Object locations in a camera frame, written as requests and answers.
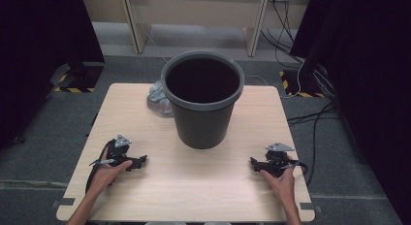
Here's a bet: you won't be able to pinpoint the person's left hand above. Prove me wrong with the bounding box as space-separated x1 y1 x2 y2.
86 148 134 196

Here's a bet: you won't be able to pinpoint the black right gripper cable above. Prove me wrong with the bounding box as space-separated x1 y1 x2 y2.
290 160 310 177

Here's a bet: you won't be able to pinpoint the black floor cables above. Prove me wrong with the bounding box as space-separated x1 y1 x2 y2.
286 101 341 187

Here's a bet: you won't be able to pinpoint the black cables from socket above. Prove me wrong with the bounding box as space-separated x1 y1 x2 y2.
260 0 305 70

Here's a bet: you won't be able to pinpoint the dark grey trash bin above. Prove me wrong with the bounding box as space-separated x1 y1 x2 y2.
165 56 240 150

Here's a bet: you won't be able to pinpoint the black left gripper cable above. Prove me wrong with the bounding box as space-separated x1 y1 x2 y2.
84 139 116 194

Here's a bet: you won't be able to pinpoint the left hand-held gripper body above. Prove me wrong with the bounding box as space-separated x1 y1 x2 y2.
89 134 134 167

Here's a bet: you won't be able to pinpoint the grey plastic trash bag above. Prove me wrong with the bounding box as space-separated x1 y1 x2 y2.
146 80 175 118

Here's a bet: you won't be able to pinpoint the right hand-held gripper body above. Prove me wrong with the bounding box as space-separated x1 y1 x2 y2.
265 142 299 178

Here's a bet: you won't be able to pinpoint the striped stand base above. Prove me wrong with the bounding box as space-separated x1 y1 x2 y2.
49 62 105 94
279 69 326 99

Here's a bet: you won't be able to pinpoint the beige desk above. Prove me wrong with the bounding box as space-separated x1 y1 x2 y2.
80 0 313 57

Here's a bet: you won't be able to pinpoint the black curtain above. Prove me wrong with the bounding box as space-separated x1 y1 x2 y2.
0 0 106 149
290 0 411 225

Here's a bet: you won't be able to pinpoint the white cable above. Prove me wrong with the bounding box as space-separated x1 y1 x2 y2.
280 60 306 100

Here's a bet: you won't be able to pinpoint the person's right hand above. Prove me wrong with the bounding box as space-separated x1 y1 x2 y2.
259 154 298 207

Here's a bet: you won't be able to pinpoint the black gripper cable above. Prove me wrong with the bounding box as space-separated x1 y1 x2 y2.
84 139 116 194
290 160 310 177

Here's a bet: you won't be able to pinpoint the grey table bracket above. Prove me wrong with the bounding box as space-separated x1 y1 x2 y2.
299 202 324 214
51 197 77 209

